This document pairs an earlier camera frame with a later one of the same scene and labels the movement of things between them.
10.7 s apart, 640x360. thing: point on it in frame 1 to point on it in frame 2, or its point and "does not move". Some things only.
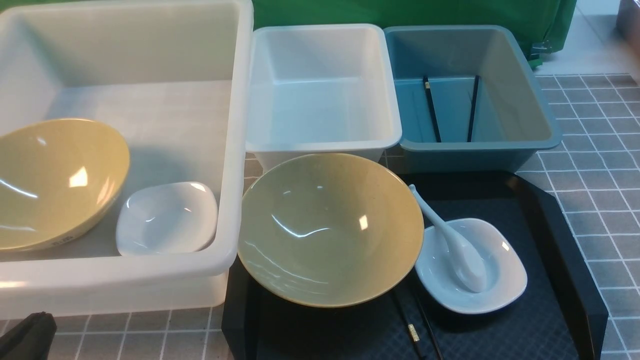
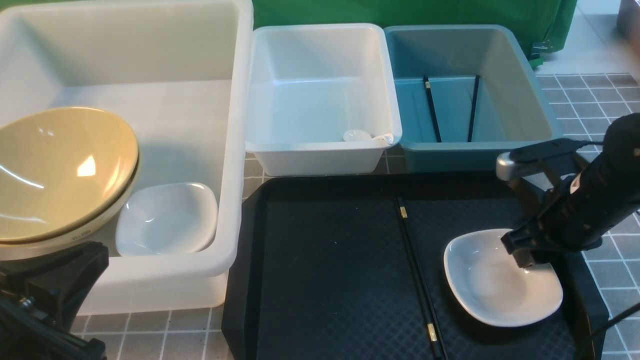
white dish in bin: x=174 y=218 does not move
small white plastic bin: x=321 y=88 does not move
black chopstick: x=470 y=132 does not move
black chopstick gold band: x=415 y=336 to x=431 y=324
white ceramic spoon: x=467 y=260 to x=353 y=135
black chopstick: x=426 y=83 does not move
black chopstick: x=428 y=324 to x=425 y=290
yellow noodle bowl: x=331 y=230 to x=65 y=173
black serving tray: x=563 y=314 does not move
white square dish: x=438 y=279 to x=485 y=279
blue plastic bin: x=466 y=100 does not move
